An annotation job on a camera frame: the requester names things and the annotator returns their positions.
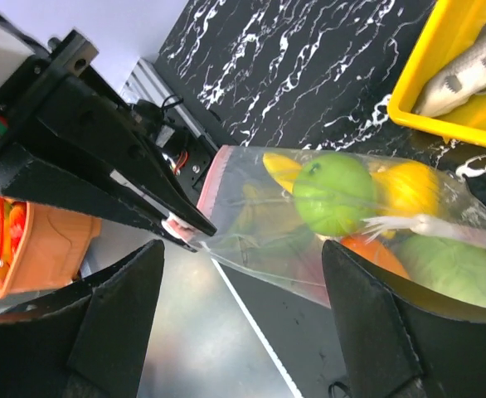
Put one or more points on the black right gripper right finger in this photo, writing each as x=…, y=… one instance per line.
x=400, y=339

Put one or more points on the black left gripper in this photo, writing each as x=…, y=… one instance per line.
x=105, y=167

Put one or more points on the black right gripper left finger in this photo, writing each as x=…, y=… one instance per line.
x=88, y=339

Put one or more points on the green fake apple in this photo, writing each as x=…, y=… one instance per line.
x=334, y=193

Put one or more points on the clear zip top bag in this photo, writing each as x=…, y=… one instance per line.
x=274, y=208

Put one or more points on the orange fake carrot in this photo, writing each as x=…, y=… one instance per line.
x=375, y=252

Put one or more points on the green fake leaf vegetable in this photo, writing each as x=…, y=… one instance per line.
x=446, y=266

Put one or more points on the orange fake mango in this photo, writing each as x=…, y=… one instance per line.
x=407, y=189

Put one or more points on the yellow fake banana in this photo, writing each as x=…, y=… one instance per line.
x=282, y=169

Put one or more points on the grey fake fish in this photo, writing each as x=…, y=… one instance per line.
x=456, y=82

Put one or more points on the orange plastic basket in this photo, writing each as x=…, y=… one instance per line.
x=41, y=247

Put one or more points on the yellow plastic bin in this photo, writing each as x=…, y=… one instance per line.
x=451, y=29

